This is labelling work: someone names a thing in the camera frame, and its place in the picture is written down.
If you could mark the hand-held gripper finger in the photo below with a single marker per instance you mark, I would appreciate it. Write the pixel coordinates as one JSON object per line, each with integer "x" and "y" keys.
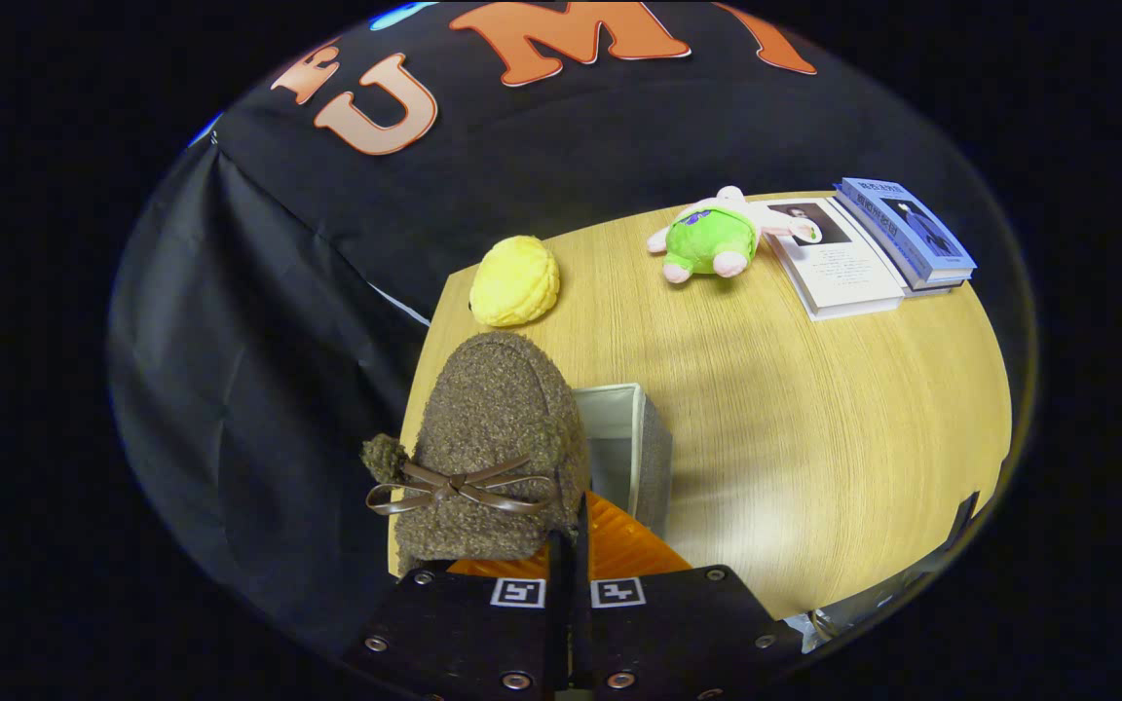
{"x": 579, "y": 584}
{"x": 558, "y": 623}

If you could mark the grey fabric storage box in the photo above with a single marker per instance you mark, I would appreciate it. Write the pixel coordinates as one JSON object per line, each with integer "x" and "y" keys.
{"x": 654, "y": 467}

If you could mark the brown fuzzy shoe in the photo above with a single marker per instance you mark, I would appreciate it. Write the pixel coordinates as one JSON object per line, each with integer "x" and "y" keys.
{"x": 493, "y": 409}

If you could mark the yellow plush bun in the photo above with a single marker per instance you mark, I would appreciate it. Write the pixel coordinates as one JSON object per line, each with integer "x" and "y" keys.
{"x": 514, "y": 282}

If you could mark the green plush toy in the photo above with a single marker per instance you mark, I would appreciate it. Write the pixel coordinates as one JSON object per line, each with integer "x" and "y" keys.
{"x": 712, "y": 239}

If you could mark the white book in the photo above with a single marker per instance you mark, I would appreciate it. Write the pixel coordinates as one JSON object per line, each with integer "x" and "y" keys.
{"x": 843, "y": 263}

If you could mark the blue book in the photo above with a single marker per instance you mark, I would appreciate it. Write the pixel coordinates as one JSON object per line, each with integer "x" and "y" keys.
{"x": 907, "y": 224}

